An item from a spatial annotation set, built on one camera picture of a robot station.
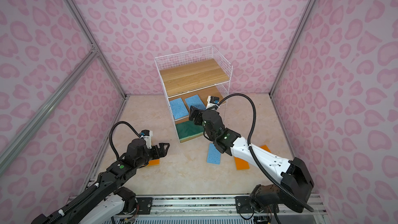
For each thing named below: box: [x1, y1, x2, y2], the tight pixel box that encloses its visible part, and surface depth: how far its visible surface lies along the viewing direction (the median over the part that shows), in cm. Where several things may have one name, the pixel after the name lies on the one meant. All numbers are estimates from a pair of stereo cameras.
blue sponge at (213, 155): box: [207, 143, 222, 165], surface depth 90 cm
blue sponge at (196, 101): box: [185, 94, 207, 111], surface depth 84 cm
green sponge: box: [175, 120, 205, 140], surface depth 99 cm
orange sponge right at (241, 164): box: [234, 156, 250, 171], surface depth 87 cm
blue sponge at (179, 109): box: [169, 97, 190, 120], surface depth 80 cm
